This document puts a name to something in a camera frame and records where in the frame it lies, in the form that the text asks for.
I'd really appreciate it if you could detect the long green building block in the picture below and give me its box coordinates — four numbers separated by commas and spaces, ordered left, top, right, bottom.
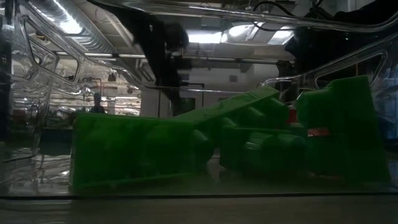
70, 112, 216, 191

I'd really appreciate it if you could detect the red toy building block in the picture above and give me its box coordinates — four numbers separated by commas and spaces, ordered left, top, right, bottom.
287, 107, 298, 125
307, 128, 330, 138

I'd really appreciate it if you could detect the clear plastic bin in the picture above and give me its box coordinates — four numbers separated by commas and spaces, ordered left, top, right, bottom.
0, 0, 398, 224

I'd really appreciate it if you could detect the grey ceiling pipe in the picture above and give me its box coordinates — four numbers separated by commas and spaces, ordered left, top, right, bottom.
55, 52, 295, 65

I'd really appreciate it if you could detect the ceiling light fixture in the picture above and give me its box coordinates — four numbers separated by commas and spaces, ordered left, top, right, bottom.
186, 30, 223, 44

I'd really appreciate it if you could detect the person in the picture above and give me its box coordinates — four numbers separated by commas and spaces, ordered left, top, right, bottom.
90, 92, 106, 114

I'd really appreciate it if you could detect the rectangular metal air duct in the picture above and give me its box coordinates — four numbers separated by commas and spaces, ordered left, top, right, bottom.
223, 21, 296, 47

